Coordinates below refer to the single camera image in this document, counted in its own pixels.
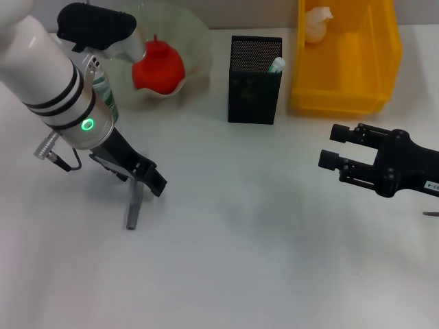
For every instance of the black mesh pen holder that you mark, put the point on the black mesh pen holder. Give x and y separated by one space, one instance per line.
254 96

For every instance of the white paper ball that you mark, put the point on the white paper ball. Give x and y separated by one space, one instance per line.
317 24

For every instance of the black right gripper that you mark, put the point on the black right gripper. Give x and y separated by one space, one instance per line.
408 168

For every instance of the clear bottle green label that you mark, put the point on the clear bottle green label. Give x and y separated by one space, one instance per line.
108 96

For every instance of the grey pen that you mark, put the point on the grey pen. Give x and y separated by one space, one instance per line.
133 209

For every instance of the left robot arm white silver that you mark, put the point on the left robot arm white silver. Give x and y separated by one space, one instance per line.
44 75

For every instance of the pale green glass fruit plate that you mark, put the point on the pale green glass fruit plate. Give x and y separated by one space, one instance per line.
195 44

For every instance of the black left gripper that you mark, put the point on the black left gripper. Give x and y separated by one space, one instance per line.
116 154

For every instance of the yellow plastic bin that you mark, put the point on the yellow plastic bin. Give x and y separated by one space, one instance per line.
343 99

